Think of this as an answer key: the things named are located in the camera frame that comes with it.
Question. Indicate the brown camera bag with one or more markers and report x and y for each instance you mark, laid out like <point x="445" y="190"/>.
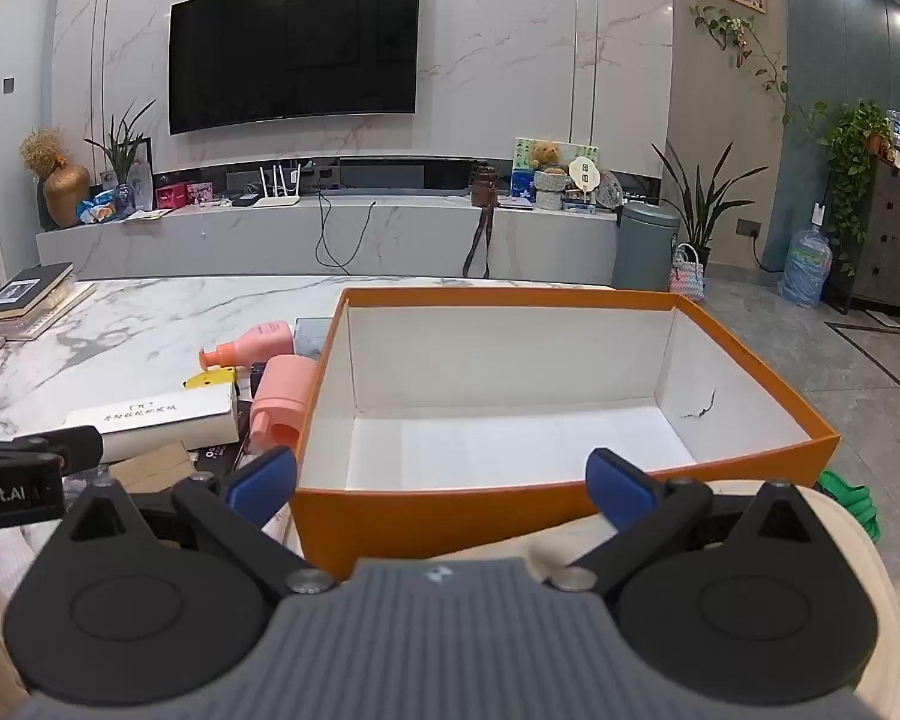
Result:
<point x="484" y="187"/>

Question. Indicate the clear plastic box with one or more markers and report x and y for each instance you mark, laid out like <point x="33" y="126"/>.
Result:
<point x="311" y="337"/>

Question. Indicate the pothos plant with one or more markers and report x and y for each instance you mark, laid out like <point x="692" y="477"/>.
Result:
<point x="855" y="150"/>

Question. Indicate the yellow plastic tool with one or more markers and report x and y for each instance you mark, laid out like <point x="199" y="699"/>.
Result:
<point x="210" y="377"/>

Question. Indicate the round white fan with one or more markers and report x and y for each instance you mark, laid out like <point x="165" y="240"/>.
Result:
<point x="581" y="174"/>

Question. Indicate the golden vase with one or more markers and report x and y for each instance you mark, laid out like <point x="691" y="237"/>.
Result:
<point x="66" y="195"/>

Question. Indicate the pink roll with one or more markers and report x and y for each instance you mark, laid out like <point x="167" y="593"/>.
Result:
<point x="285" y="390"/>

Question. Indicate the green orchid plant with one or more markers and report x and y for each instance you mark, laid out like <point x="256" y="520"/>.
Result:
<point x="120" y="150"/>

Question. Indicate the snack packets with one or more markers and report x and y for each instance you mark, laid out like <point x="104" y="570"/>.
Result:
<point x="97" y="208"/>

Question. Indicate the grey trash bin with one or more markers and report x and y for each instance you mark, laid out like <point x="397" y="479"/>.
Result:
<point x="645" y="247"/>

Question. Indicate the wall television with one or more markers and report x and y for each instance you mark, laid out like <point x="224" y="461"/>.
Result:
<point x="292" y="52"/>

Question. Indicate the brown cardboard box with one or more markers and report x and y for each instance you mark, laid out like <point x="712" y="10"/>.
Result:
<point x="154" y="465"/>

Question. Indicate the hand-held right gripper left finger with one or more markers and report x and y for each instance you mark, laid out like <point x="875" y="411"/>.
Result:
<point x="259" y="481"/>

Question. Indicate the wall socket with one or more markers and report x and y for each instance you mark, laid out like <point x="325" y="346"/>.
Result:
<point x="748" y="227"/>

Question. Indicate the dark wooden cabinet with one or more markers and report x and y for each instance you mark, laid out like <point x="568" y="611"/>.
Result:
<point x="892" y="240"/>

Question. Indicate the long-leaf potted plant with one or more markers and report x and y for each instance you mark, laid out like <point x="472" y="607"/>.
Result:
<point x="701" y="210"/>

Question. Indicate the white router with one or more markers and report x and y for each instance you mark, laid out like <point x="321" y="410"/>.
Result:
<point x="277" y="199"/>

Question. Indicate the person's beige trousers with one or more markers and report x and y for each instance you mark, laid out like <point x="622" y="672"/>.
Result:
<point x="840" y="540"/>

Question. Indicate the green printed board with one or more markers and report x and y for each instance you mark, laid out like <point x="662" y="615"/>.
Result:
<point x="521" y="165"/>

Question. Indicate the white book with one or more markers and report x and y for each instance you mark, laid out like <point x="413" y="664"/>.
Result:
<point x="52" y="319"/>

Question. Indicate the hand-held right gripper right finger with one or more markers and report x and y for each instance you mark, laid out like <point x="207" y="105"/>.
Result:
<point x="619" y="491"/>

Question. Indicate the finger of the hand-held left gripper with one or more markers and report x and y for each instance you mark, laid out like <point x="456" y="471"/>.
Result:
<point x="67" y="444"/>

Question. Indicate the small pink pump bottle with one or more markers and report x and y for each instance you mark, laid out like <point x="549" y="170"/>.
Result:
<point x="259" y="341"/>

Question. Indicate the hanging vine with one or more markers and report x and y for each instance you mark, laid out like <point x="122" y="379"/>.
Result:
<point x="735" y="30"/>

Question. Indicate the long white box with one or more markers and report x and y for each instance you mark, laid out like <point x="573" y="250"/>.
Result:
<point x="157" y="420"/>

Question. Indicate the dried flower bunch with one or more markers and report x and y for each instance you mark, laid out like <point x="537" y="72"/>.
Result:
<point x="41" y="150"/>

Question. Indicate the marble television console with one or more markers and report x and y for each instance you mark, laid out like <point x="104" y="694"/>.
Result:
<point x="270" y="240"/>

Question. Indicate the black book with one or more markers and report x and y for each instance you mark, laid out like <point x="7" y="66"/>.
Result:
<point x="22" y="292"/>

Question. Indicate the orange cardboard box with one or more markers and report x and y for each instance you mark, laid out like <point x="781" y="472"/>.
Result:
<point x="390" y="517"/>

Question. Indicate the green slippers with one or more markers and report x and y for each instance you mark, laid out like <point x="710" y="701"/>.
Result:
<point x="851" y="499"/>

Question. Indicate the pink woven bag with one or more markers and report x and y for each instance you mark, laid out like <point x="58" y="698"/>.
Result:
<point x="688" y="277"/>

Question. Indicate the red box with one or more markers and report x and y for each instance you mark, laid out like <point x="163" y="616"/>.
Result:
<point x="170" y="196"/>

